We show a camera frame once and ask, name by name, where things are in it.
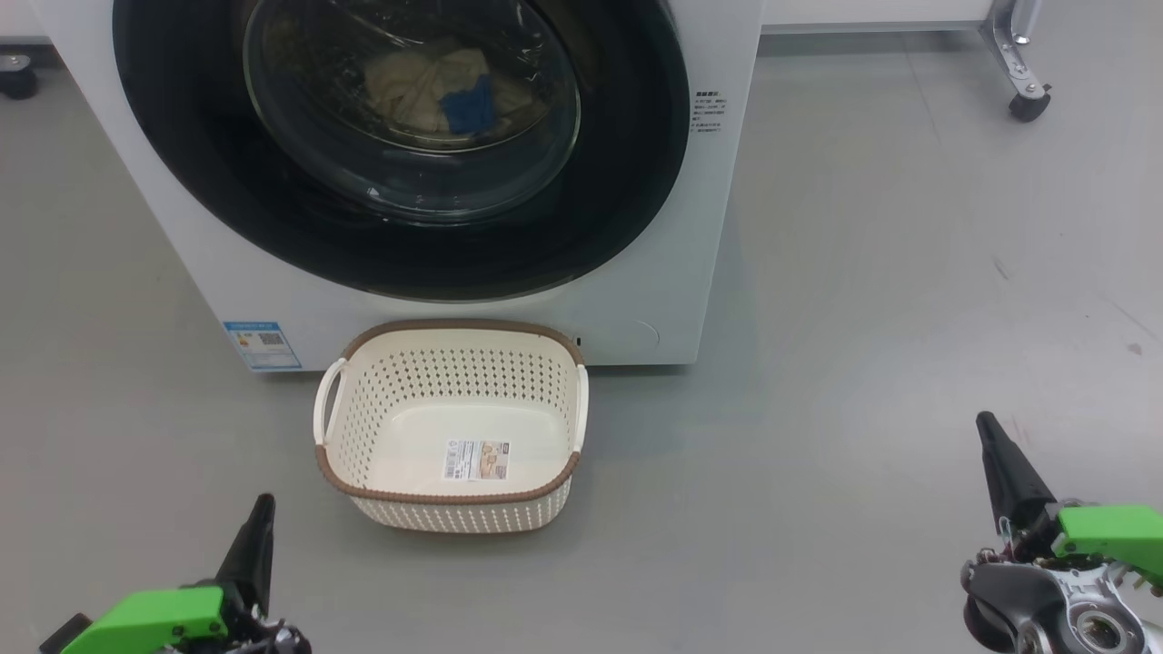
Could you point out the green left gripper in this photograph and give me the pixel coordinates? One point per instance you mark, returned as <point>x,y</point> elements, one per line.
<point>154,622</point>

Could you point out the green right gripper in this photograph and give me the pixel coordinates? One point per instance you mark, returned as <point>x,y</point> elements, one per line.
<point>1108,531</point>

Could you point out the cream garment with blue trim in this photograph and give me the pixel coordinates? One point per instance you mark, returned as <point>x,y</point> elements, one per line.
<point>418,86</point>

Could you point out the round glass washing machine door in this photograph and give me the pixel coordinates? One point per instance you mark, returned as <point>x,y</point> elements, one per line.
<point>618,163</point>

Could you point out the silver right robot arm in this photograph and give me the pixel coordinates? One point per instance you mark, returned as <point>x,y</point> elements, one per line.
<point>1027,599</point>

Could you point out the white basket product label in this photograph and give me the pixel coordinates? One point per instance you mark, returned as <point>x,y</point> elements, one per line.
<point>476,460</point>

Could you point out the cream perforated basket brown rim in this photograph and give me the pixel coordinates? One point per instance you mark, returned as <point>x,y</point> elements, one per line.
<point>454,372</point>

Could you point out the white front-load washing machine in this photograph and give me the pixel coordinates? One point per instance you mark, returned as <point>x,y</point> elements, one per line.
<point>182,236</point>

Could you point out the blue energy label sticker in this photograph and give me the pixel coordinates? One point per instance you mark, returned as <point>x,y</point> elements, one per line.
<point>263,345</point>

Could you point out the metal leg with black caster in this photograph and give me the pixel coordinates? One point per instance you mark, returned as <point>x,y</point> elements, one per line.
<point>1022,64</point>

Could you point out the black caster wheel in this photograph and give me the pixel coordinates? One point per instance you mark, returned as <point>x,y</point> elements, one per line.
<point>18,80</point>

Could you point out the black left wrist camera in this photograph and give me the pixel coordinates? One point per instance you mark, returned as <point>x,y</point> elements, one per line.
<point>65,636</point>

